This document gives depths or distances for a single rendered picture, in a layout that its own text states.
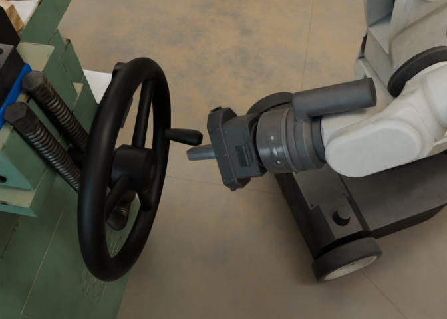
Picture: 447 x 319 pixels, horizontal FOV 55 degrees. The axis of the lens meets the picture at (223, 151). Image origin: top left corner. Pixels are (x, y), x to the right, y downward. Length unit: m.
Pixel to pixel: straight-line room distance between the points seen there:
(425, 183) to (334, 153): 0.90
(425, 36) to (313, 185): 0.55
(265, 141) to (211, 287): 0.84
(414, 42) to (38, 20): 0.65
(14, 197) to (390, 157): 0.42
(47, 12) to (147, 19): 1.29
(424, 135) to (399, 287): 0.97
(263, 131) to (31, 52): 0.29
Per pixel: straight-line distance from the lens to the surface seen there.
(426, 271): 1.49
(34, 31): 0.67
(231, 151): 0.61
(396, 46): 0.88
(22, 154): 0.49
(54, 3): 0.72
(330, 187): 1.28
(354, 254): 1.21
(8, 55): 0.48
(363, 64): 1.09
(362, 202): 1.31
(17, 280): 0.76
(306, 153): 0.55
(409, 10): 0.76
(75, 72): 0.79
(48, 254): 0.82
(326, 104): 0.53
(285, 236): 1.40
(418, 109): 0.50
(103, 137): 0.45
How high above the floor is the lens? 1.31
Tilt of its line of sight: 60 degrees down
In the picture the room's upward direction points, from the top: straight up
